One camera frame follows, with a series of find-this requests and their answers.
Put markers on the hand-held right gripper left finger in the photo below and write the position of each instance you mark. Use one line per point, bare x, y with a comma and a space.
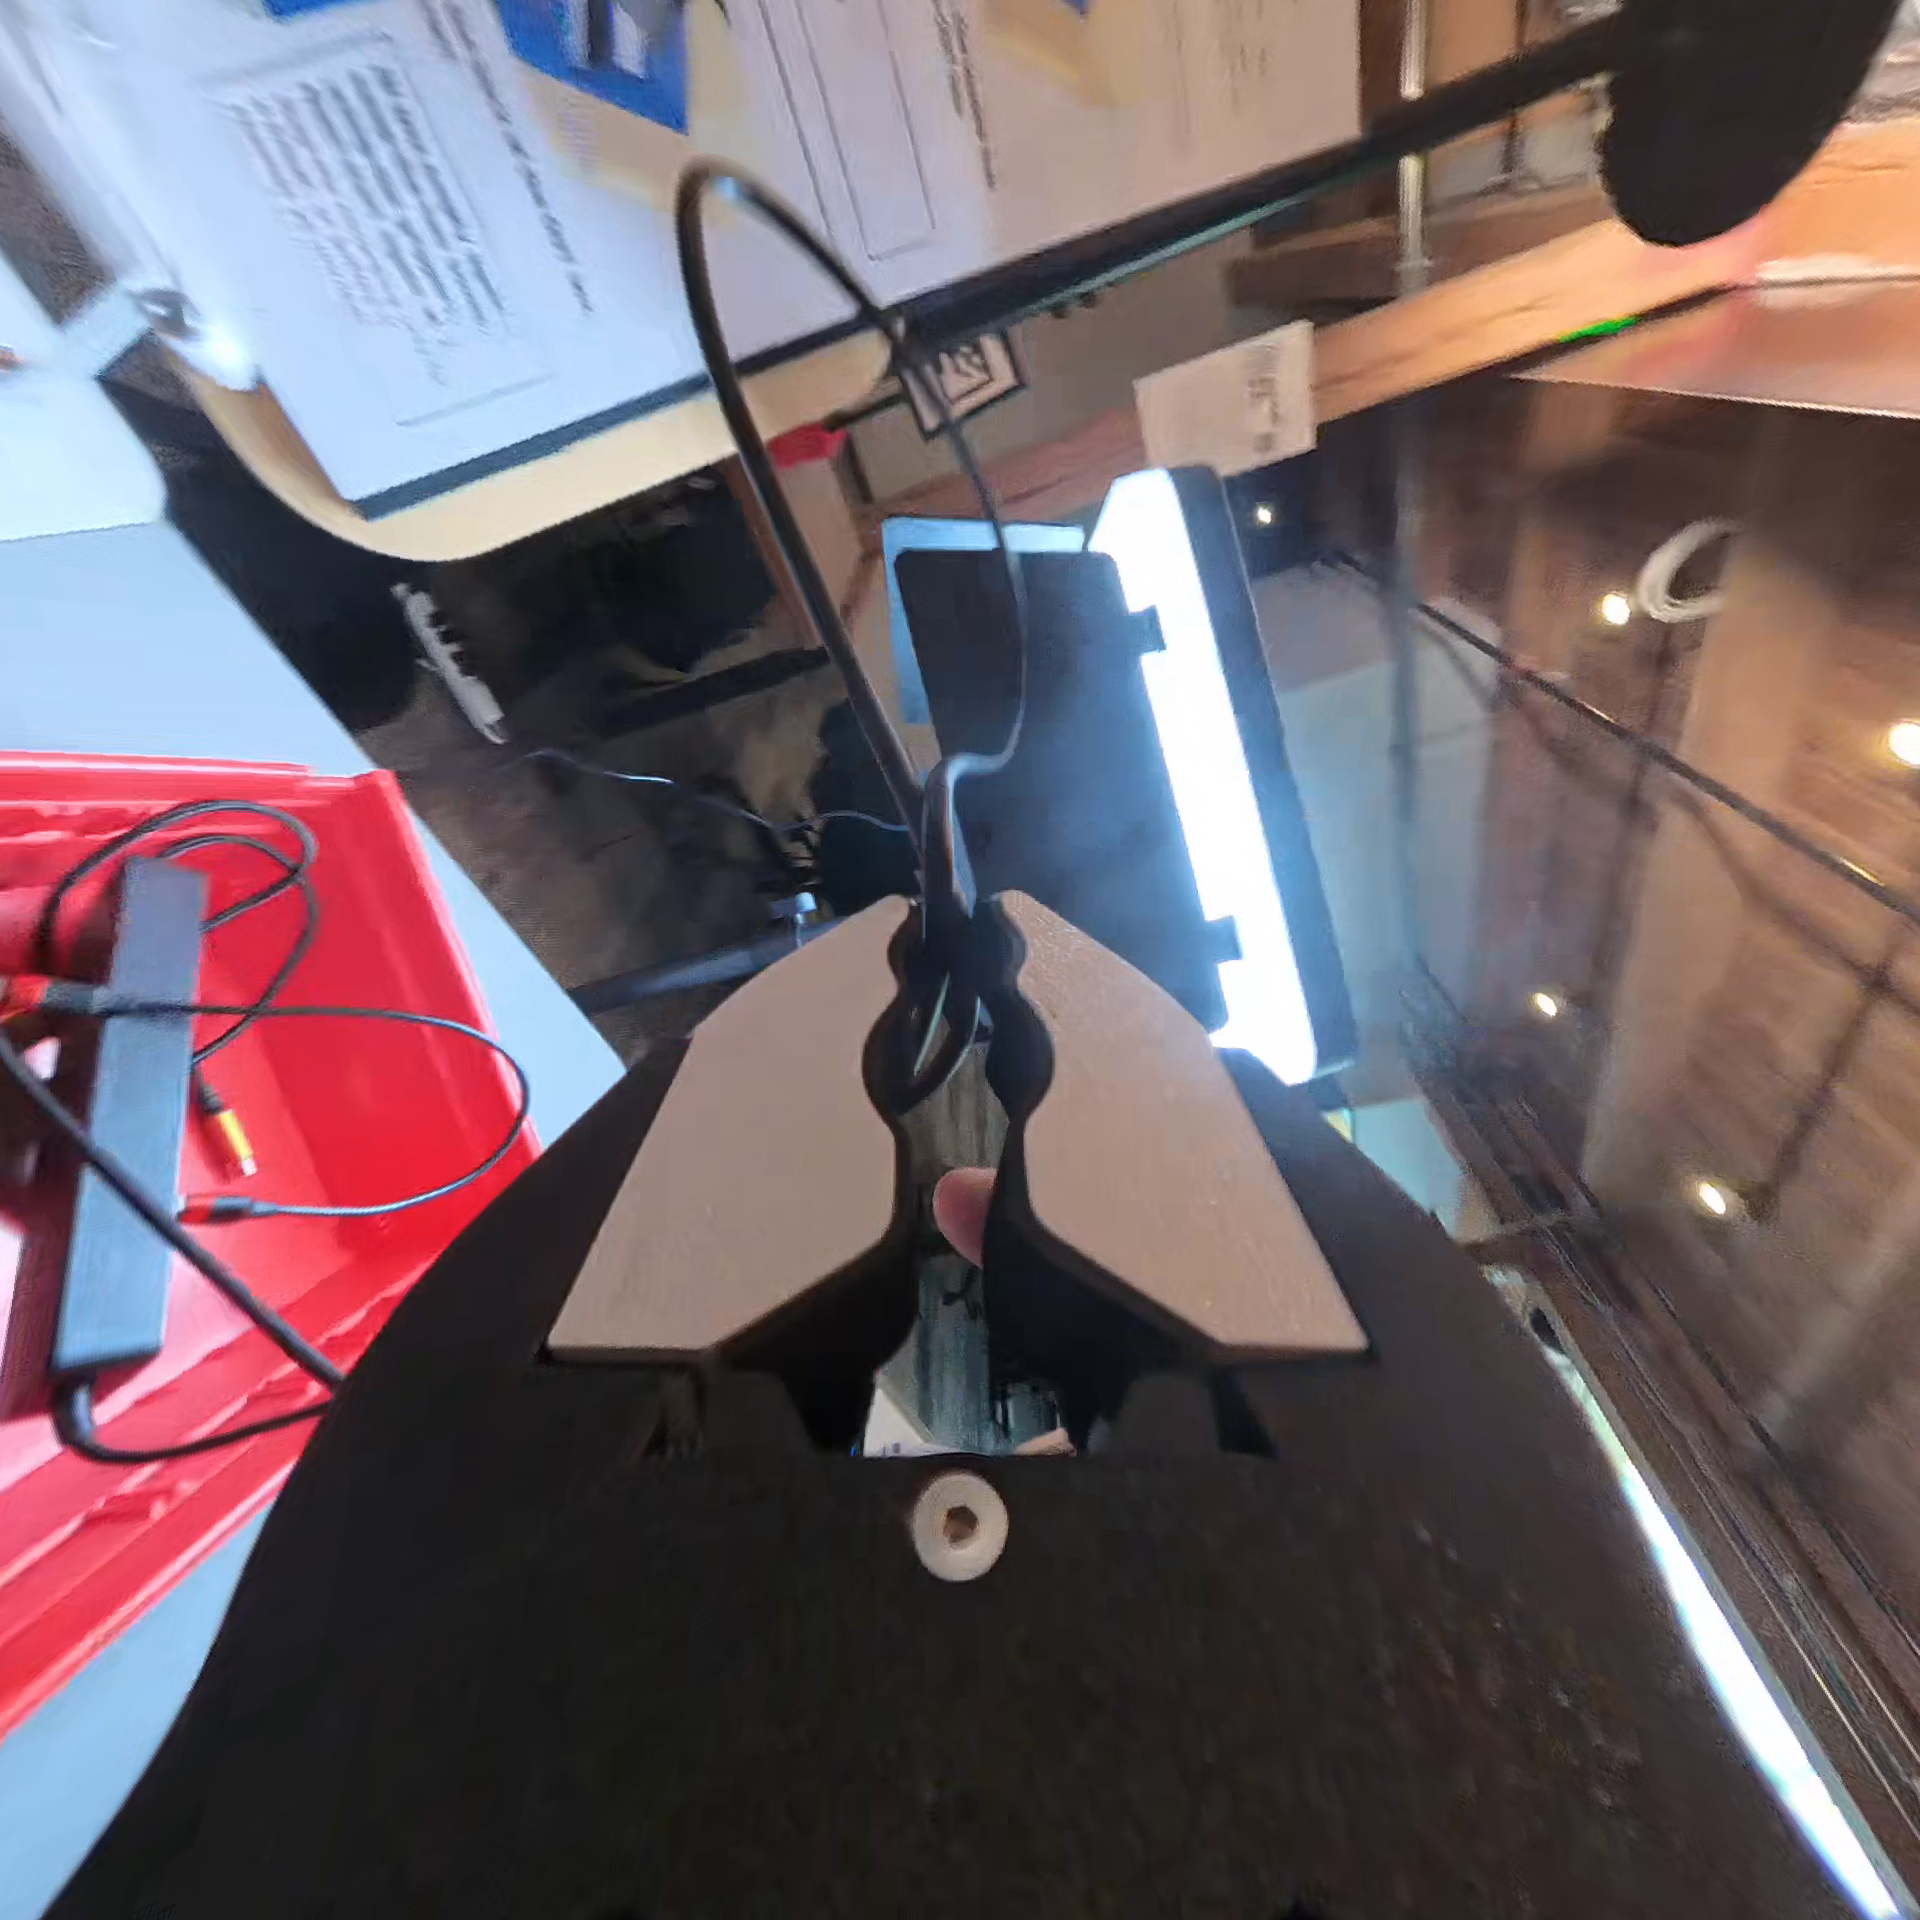
721, 1186

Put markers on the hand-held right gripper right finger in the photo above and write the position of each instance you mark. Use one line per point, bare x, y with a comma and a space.
1171, 1186

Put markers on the red plastic bin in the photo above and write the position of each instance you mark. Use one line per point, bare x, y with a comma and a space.
347, 1095

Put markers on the person's right hand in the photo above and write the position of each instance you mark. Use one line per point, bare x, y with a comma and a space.
963, 1214

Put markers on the grey panel on stand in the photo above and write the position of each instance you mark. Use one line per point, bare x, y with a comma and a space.
1079, 780

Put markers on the instruction sheet on stand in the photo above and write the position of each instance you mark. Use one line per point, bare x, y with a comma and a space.
452, 226

